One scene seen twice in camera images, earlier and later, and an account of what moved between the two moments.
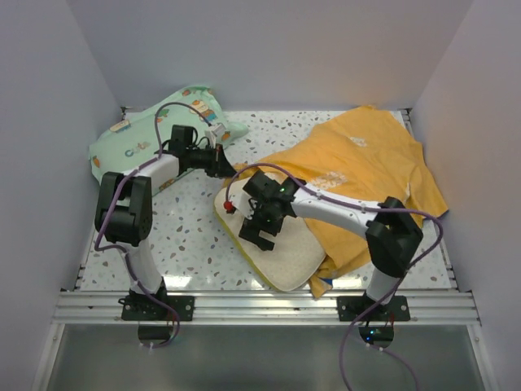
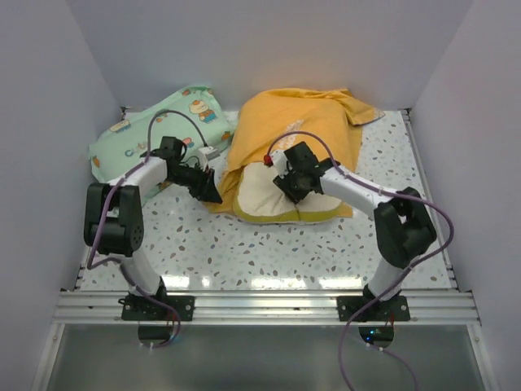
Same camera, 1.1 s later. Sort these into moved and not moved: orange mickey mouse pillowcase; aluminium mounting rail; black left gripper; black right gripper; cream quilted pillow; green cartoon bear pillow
Moved: black left gripper; black right gripper; cream quilted pillow; orange mickey mouse pillowcase
Not moved: aluminium mounting rail; green cartoon bear pillow
